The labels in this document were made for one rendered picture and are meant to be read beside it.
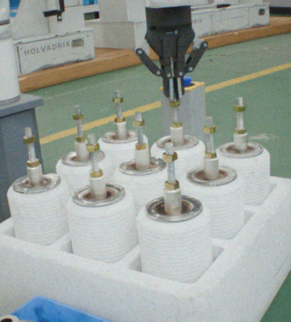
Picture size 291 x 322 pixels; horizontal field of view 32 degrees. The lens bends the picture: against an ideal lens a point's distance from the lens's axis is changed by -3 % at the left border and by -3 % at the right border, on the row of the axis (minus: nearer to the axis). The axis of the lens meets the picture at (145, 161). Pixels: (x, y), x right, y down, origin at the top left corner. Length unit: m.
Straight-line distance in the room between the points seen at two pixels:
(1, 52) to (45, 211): 0.47
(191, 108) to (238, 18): 3.10
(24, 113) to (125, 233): 0.51
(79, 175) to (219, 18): 3.17
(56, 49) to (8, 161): 1.88
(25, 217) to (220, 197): 0.29
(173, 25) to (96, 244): 0.36
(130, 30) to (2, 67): 2.29
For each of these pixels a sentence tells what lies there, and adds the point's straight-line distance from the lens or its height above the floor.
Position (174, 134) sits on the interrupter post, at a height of 0.27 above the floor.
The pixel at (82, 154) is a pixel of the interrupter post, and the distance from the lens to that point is 0.87.
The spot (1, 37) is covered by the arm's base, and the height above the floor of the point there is 0.45.
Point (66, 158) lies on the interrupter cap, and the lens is 0.89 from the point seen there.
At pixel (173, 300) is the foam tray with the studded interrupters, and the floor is 0.17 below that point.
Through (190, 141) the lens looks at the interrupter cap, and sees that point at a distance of 0.91.
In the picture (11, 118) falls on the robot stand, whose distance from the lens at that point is 1.14.
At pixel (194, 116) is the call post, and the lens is 1.06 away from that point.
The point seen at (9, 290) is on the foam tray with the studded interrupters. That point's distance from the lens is 0.84.
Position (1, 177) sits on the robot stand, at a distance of 1.17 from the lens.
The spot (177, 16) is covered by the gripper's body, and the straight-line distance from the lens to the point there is 0.83.
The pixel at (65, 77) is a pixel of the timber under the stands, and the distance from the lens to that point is 2.94.
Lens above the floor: 0.54
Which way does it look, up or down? 20 degrees down
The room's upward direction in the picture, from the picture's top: 5 degrees counter-clockwise
